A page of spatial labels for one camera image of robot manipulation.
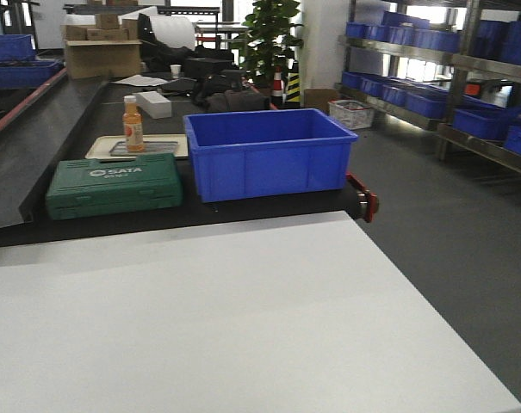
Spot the beige plastic tray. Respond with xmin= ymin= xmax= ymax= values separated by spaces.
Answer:
xmin=85 ymin=134 xmax=189 ymax=160

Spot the yellow black striped bollard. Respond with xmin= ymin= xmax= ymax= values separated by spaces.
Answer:
xmin=284 ymin=60 xmax=301 ymax=109

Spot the large blue plastic bin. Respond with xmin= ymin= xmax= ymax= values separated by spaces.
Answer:
xmin=183 ymin=108 xmax=357 ymax=202

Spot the dark grey cloth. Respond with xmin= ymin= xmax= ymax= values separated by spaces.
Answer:
xmin=206 ymin=89 xmax=270 ymax=113

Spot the white foam block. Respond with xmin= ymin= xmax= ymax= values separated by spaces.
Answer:
xmin=133 ymin=91 xmax=172 ymax=119

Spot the brown floor cardboard box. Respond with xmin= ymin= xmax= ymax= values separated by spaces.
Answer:
xmin=303 ymin=89 xmax=340 ymax=114

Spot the red white traffic cone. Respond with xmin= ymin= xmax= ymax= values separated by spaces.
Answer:
xmin=270 ymin=65 xmax=283 ymax=108

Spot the orange juice bottle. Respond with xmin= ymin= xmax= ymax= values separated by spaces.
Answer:
xmin=122 ymin=95 xmax=145 ymax=152

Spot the blue bin on conveyor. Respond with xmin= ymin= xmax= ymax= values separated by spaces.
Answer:
xmin=0 ymin=59 xmax=63 ymax=89

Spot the white wire basket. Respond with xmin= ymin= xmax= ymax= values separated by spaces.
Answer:
xmin=328 ymin=99 xmax=375 ymax=130

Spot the black conveyor guide rail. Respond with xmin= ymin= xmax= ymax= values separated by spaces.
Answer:
xmin=0 ymin=75 xmax=108 ymax=228

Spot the large cardboard box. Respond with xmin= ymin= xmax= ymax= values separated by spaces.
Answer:
xmin=62 ymin=25 xmax=141 ymax=79

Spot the white bubble wrap roll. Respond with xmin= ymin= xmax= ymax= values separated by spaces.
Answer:
xmin=150 ymin=15 xmax=195 ymax=50

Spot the green SATA tool case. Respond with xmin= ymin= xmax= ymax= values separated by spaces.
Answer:
xmin=45 ymin=153 xmax=183 ymax=220

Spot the green potted plant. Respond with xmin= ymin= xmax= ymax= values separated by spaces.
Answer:
xmin=238 ymin=0 xmax=303 ymax=88

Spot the black bag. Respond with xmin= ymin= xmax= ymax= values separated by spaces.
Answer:
xmin=191 ymin=74 xmax=243 ymax=107

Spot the white paper cup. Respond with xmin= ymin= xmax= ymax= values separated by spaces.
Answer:
xmin=170 ymin=65 xmax=181 ymax=79

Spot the metal storage shelf rack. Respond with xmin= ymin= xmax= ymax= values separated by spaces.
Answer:
xmin=336 ymin=1 xmax=521 ymax=174

